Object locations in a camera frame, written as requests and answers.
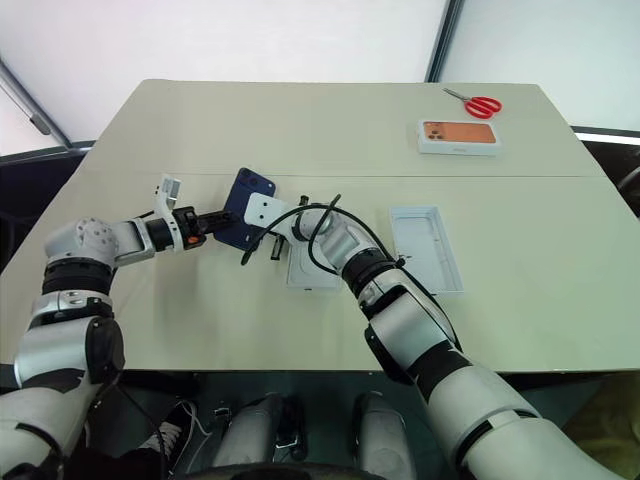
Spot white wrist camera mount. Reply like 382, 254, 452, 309
242, 191, 290, 237
152, 172, 183, 251

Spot phone box with orange print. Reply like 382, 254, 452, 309
415, 118, 503, 158

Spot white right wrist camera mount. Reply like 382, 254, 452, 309
242, 191, 290, 237

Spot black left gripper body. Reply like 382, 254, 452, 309
174, 205, 208, 250

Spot dark window frame post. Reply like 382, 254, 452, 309
423, 0, 472, 84

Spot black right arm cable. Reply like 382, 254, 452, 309
241, 193, 407, 275

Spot grey rounded robot leg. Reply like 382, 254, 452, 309
353, 391, 417, 480
213, 393, 307, 480

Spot red handled scissors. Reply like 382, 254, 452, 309
441, 87, 503, 120

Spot black sneaker with white laces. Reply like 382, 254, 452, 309
137, 396, 207, 477

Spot dark blue smartphone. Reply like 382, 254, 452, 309
213, 166, 278, 251

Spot white phone box base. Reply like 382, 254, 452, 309
285, 238, 347, 293

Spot white phone box lid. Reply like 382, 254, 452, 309
389, 204, 465, 299

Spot grey metal window bar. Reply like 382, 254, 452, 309
0, 58, 72, 147

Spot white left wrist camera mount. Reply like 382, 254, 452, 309
152, 172, 183, 251

